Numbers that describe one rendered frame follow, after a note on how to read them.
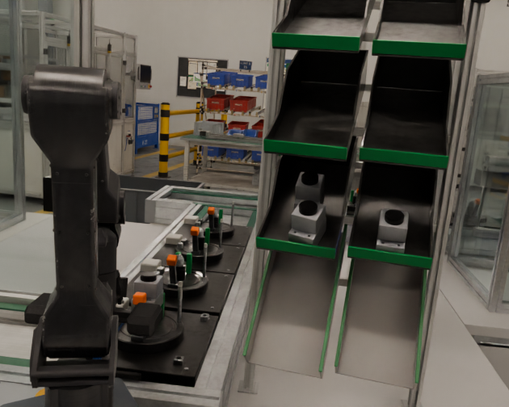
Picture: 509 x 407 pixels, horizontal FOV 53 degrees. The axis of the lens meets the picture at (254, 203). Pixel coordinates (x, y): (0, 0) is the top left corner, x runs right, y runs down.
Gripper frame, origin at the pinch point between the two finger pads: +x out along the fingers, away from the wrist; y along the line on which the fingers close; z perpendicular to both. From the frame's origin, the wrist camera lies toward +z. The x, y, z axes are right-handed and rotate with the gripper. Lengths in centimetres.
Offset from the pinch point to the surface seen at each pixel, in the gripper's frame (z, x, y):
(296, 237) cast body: 12.2, -16.0, -28.3
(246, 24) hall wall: 1099, -173, 86
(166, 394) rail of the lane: 4.5, 9.8, -9.8
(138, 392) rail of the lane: 4.4, 9.8, -5.4
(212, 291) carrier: 45.7, 8.8, -10.8
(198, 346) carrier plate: 19.1, 8.8, -12.4
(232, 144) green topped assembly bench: 536, 29, 40
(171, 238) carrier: 79, 7, 7
